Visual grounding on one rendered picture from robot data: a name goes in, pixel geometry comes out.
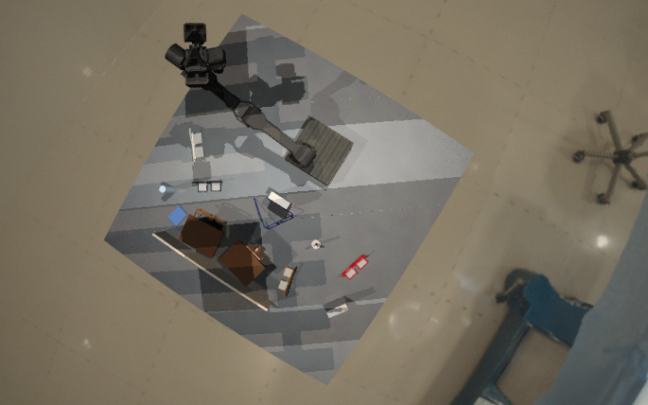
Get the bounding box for red glasses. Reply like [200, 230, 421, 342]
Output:
[342, 255, 368, 280]

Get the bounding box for grey rectangular panel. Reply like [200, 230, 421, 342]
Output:
[153, 231, 272, 311]

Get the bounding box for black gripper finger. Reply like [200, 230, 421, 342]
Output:
[184, 47, 208, 73]
[184, 29, 207, 43]

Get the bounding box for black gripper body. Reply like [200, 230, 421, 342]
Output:
[184, 23, 209, 88]

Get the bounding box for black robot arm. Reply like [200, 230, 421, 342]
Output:
[165, 44, 317, 168]

